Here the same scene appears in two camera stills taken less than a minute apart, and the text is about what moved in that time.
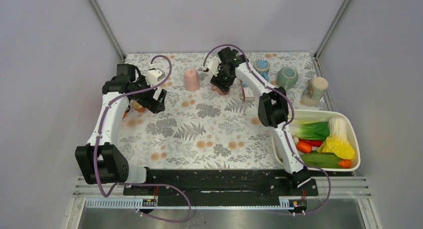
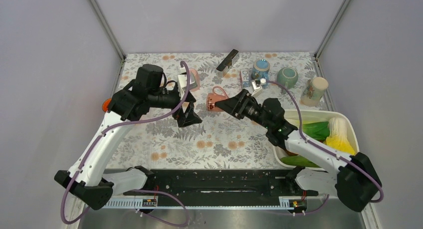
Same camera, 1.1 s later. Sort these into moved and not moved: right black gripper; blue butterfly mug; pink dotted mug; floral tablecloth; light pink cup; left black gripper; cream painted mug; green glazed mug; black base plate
Moved: left black gripper; right black gripper; pink dotted mug
Not moved: light pink cup; blue butterfly mug; floral tablecloth; black base plate; cream painted mug; green glazed mug
